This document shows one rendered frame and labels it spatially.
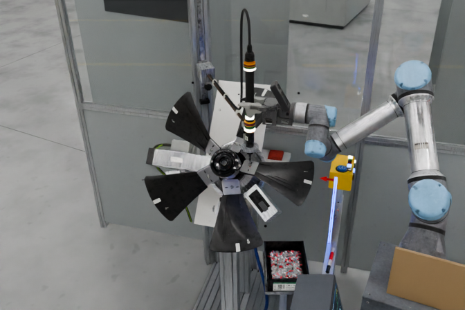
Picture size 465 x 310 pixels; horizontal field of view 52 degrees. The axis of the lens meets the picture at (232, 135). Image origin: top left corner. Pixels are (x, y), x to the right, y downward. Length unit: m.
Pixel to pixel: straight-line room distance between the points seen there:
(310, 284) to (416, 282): 0.43
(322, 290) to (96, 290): 2.03
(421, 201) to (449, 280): 0.26
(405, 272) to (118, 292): 1.94
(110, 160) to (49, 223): 0.83
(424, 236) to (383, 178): 1.08
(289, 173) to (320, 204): 0.97
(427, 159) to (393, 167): 1.08
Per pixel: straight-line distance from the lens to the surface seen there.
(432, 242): 1.71
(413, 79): 1.71
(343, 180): 2.18
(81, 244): 3.54
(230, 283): 2.56
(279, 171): 1.94
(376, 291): 1.77
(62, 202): 3.98
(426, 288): 1.72
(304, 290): 1.41
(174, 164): 2.16
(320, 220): 2.97
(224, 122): 2.25
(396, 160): 2.69
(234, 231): 1.94
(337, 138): 1.84
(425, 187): 1.59
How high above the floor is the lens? 2.27
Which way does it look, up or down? 30 degrees down
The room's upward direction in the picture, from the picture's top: 1 degrees counter-clockwise
